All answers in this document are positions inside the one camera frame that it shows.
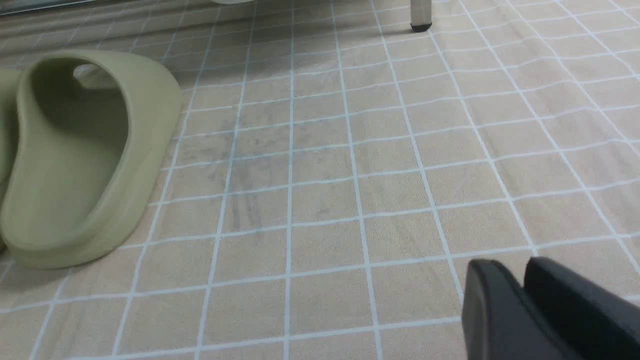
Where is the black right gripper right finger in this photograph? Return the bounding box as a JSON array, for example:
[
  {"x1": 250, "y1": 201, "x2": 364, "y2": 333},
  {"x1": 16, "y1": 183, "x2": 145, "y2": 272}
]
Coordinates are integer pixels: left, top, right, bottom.
[{"x1": 524, "y1": 256, "x2": 640, "y2": 360}]

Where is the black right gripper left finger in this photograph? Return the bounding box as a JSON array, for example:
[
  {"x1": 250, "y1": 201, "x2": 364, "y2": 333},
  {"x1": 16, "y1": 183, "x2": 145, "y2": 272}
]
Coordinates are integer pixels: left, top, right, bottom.
[{"x1": 461, "y1": 259, "x2": 582, "y2": 360}]

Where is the metal shoe rack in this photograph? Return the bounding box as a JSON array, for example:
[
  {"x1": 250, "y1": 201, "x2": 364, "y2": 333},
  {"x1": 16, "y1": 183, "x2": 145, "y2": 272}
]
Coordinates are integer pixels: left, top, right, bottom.
[{"x1": 0, "y1": 0, "x2": 433, "y2": 30}]

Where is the right green slide slipper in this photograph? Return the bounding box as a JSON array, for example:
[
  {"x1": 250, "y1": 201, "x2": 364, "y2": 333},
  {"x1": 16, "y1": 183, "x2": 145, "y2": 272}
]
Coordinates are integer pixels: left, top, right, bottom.
[{"x1": 1, "y1": 48, "x2": 183, "y2": 270}]

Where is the green slide slipper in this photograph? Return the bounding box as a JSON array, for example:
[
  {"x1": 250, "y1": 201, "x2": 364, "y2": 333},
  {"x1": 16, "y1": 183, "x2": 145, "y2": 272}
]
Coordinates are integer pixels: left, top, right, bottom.
[
  {"x1": 1, "y1": 48, "x2": 183, "y2": 270},
  {"x1": 0, "y1": 67, "x2": 23, "y2": 254}
]

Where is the left green slide slipper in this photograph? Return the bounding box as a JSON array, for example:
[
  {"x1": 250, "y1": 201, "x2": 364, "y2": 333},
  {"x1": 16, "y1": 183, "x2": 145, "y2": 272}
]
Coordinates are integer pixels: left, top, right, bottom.
[{"x1": 0, "y1": 67, "x2": 23, "y2": 254}]

